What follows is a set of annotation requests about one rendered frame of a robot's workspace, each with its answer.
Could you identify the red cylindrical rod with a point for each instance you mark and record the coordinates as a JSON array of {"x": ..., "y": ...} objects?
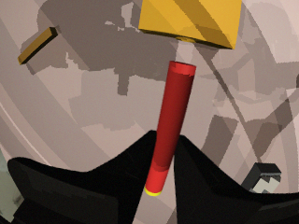
[{"x": 177, "y": 92}]

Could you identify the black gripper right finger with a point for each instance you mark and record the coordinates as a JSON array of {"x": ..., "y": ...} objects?
[{"x": 206, "y": 195}]

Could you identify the brown rectangular bar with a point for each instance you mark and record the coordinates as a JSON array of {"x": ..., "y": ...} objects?
[{"x": 39, "y": 43}]

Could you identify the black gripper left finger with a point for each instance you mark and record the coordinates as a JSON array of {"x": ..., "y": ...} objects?
[{"x": 108, "y": 194}]

